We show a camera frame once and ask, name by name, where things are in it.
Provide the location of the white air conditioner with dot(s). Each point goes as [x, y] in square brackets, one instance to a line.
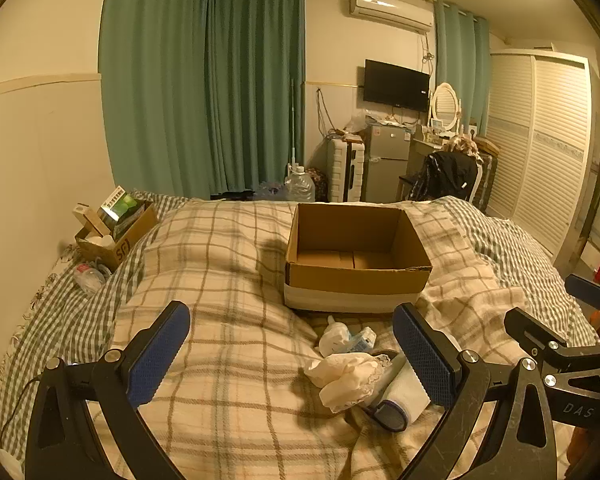
[390, 10]

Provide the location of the clear plastic bag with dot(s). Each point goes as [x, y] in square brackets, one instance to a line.
[357, 124]

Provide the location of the dark floral bag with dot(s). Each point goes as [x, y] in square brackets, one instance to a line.
[318, 184]

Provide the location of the dark round object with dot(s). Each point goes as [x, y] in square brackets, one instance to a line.
[385, 416]

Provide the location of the small blue white packet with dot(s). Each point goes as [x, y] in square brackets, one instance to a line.
[362, 340]

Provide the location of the green carton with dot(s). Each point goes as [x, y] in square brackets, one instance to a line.
[129, 210]

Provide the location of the grey white cloth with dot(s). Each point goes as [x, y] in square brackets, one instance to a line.
[405, 395]

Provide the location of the narrow green curtain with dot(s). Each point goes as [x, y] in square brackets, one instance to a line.
[462, 60]

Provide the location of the black wall television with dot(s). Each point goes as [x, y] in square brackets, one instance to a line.
[396, 85]

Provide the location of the white suitcase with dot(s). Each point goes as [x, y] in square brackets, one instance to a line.
[345, 170]

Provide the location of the large cardboard box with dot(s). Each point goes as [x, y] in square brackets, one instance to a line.
[355, 285]

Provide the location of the white chair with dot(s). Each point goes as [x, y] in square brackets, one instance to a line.
[476, 180]

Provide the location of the tan carton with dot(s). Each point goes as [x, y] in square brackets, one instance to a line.
[89, 217]

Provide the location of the black jacket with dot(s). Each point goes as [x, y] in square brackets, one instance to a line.
[445, 175]

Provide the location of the tan fluffy item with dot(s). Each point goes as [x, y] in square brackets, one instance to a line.
[464, 146]

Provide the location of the white plastic bottle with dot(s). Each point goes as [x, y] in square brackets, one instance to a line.
[334, 337]

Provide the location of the white louvred wardrobe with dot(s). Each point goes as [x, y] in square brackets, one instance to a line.
[535, 150]

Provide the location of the clear plastic bottle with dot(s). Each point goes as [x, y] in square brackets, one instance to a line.
[89, 276]

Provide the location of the clear water jug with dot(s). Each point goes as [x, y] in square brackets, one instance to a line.
[300, 187]

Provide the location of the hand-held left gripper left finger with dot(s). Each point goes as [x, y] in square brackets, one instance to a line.
[160, 355]

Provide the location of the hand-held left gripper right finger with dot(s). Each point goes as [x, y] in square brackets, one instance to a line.
[425, 355]

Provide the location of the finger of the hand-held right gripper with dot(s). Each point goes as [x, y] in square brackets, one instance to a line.
[587, 290]
[530, 332]

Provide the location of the wide green curtain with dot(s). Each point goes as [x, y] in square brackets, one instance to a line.
[150, 85]

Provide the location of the white pole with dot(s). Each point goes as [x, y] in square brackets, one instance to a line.
[292, 125]

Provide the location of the silver small fridge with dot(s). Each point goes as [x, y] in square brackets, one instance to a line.
[385, 170]

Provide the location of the beige plaid blanket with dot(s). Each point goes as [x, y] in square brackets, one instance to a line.
[230, 310]

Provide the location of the cream lace-trimmed cloth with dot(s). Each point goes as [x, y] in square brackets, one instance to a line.
[345, 375]

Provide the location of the white oval mirror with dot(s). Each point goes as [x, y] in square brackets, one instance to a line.
[446, 102]

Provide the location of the small cardboard box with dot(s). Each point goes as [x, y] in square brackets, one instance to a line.
[130, 240]

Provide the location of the brown suitcase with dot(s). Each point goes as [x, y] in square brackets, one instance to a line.
[487, 170]

